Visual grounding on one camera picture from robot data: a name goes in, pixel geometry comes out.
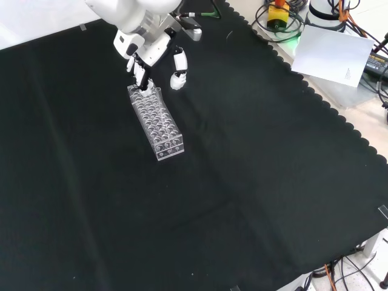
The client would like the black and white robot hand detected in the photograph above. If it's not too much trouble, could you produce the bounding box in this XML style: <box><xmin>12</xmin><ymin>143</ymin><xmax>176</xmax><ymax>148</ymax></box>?
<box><xmin>113</xmin><ymin>28</ymin><xmax>189</xmax><ymax>98</ymax></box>

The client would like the clear acrylic test tube rack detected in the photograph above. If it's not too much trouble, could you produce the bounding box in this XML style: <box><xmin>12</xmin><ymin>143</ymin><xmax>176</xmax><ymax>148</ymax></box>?
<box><xmin>126</xmin><ymin>84</ymin><xmax>185</xmax><ymax>161</ymax></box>

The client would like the yellow stop button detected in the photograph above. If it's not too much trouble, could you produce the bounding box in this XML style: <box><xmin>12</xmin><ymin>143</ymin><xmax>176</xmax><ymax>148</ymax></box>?
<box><xmin>266</xmin><ymin>0</ymin><xmax>292</xmax><ymax>30</ymax></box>

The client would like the black bench cloth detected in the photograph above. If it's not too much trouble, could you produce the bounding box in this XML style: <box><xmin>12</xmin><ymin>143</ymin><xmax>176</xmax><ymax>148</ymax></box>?
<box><xmin>0</xmin><ymin>0</ymin><xmax>388</xmax><ymax>291</ymax></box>

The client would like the pale white board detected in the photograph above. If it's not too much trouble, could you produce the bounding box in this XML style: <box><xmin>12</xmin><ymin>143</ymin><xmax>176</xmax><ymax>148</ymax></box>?
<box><xmin>290</xmin><ymin>24</ymin><xmax>376</xmax><ymax>89</ymax></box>

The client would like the black power adapter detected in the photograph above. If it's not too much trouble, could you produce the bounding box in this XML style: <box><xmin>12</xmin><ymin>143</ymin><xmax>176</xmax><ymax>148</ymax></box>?
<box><xmin>362</xmin><ymin>51</ymin><xmax>388</xmax><ymax>75</ymax></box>

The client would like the coiled black cable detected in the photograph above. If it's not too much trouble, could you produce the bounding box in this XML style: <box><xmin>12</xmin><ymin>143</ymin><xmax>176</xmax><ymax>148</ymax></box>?
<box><xmin>253</xmin><ymin>0</ymin><xmax>306</xmax><ymax>43</ymax></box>

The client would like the orange cable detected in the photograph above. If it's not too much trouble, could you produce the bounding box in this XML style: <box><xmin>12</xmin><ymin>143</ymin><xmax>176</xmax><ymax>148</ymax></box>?
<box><xmin>323</xmin><ymin>263</ymin><xmax>337</xmax><ymax>291</ymax></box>

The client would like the white bench leg bracket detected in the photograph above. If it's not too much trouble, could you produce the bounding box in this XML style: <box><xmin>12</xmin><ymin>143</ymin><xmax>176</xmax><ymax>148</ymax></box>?
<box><xmin>363</xmin><ymin>227</ymin><xmax>388</xmax><ymax>259</ymax></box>

